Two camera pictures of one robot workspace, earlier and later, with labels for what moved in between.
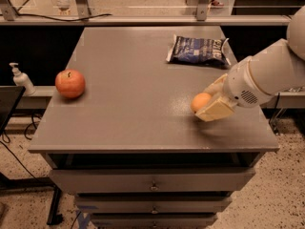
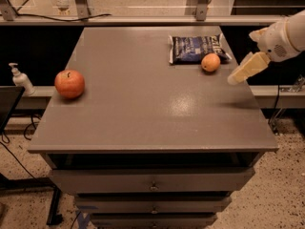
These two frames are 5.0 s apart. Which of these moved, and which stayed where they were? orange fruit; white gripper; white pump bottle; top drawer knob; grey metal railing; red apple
Moved: white gripper; orange fruit
Stayed: red apple; top drawer knob; grey metal railing; white pump bottle
